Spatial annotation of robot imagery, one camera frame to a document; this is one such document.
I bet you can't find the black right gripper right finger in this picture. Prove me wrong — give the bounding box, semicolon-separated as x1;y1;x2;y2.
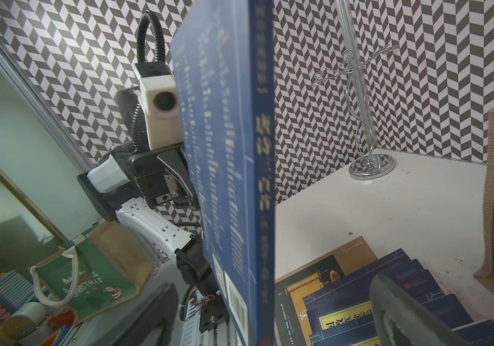
370;275;468;346

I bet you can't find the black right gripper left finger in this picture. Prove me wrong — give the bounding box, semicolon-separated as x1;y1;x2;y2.
112;283;178;345

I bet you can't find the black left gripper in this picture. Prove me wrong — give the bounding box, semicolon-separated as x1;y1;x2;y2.
77;142;197;221

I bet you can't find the blue book with text list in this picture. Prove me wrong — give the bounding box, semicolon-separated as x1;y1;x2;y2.
171;1;276;345

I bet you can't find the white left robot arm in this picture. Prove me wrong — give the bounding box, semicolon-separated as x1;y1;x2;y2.
77;142;229;332

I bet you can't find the green Christmas bag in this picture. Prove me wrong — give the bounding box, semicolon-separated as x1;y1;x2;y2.
29;221;154;325

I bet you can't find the blue book yellow label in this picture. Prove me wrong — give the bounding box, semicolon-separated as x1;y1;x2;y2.
309;294;494;345

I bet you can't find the dark blue book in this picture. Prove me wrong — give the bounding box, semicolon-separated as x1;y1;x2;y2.
302;248;445;346

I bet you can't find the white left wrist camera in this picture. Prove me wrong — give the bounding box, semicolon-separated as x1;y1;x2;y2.
134;61;184;150

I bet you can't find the chrome wire jewelry stand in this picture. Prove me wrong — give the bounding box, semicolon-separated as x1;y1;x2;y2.
310;1;400;181

